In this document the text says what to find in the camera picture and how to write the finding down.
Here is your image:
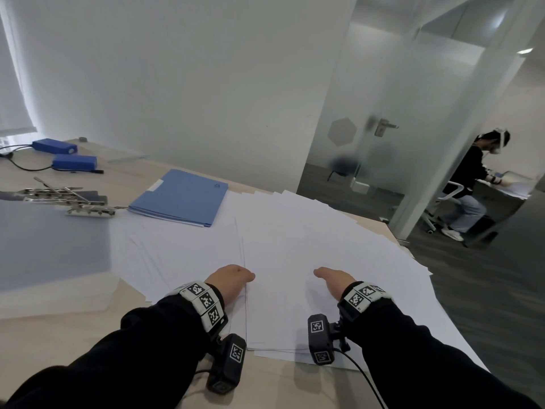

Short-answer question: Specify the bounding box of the person's right hand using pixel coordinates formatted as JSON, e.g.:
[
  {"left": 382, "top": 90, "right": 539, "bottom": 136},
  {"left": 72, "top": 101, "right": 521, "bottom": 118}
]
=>
[{"left": 313, "top": 267, "right": 358, "bottom": 302}]

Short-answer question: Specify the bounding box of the blue battery pack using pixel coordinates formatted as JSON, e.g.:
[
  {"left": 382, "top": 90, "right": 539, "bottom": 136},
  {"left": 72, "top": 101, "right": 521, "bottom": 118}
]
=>
[
  {"left": 52, "top": 154, "right": 98, "bottom": 171},
  {"left": 32, "top": 139, "right": 78, "bottom": 155}
]

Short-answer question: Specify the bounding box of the person's left forearm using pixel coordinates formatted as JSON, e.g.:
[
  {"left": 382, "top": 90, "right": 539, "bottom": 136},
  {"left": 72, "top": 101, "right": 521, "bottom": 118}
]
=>
[{"left": 4, "top": 289, "right": 224, "bottom": 409}]

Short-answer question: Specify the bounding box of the frosted glass door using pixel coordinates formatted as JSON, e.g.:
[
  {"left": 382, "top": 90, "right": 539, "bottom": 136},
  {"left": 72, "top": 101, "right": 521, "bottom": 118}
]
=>
[{"left": 297, "top": 0, "right": 486, "bottom": 218}]

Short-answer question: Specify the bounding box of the white roller blind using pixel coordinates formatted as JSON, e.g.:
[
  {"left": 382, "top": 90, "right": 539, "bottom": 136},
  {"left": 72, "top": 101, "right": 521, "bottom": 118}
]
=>
[{"left": 0, "top": 16, "right": 38, "bottom": 139}]

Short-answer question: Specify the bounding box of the person's right forearm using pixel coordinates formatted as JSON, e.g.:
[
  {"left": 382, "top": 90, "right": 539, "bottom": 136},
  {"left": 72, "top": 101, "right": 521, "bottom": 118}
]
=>
[{"left": 340, "top": 298, "right": 542, "bottom": 409}]

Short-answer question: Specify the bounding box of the blue folder with inner slot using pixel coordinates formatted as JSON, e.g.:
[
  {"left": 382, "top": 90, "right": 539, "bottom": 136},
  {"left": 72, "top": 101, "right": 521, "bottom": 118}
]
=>
[{"left": 129, "top": 169, "right": 229, "bottom": 226}]

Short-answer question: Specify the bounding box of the silver door handle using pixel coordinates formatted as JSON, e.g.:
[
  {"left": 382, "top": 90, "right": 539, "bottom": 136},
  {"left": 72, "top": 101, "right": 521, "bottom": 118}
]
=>
[{"left": 374, "top": 119, "right": 400, "bottom": 137}]

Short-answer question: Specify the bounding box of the light gray office desk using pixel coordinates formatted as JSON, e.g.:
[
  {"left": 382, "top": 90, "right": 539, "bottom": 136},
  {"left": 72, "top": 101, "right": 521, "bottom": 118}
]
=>
[{"left": 470, "top": 170, "right": 537, "bottom": 248}]

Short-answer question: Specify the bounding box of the pile of white paper sheets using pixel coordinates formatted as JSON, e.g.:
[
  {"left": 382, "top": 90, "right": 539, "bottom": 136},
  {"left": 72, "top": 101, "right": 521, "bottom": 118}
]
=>
[{"left": 108, "top": 189, "right": 488, "bottom": 373}]

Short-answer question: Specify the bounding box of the white wristband with black markers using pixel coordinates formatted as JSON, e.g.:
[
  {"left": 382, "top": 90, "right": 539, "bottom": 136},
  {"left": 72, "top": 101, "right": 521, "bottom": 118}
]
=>
[
  {"left": 170, "top": 281, "right": 229, "bottom": 333},
  {"left": 338, "top": 281, "right": 392, "bottom": 322}
]

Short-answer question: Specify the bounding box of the white head-mounted camera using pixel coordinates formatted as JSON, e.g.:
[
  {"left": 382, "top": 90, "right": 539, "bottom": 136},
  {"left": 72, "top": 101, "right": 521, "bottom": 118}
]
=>
[{"left": 493, "top": 128, "right": 511, "bottom": 155}]

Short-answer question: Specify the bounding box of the dark chair behind glass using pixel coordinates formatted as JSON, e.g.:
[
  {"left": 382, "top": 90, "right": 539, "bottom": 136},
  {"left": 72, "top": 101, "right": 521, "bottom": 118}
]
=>
[{"left": 326, "top": 155, "right": 358, "bottom": 182}]

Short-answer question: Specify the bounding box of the white office chair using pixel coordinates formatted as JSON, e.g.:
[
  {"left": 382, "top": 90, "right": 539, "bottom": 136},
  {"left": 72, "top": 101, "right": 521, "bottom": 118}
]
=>
[{"left": 421, "top": 181, "right": 465, "bottom": 235}]

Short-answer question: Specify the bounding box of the gray hexagon sticker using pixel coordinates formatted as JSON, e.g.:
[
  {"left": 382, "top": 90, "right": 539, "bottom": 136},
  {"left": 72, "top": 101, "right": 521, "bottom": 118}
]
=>
[{"left": 328, "top": 117, "right": 358, "bottom": 147}]

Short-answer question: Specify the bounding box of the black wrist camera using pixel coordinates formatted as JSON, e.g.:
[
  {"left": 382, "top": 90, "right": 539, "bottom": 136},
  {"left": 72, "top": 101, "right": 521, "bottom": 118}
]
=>
[
  {"left": 308, "top": 314, "right": 350, "bottom": 366},
  {"left": 207, "top": 333, "right": 247, "bottom": 395}
]

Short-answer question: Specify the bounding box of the person's left hand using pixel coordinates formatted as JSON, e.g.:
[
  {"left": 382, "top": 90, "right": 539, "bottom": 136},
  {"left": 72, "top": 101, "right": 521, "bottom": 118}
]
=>
[{"left": 204, "top": 264, "right": 256, "bottom": 306}]

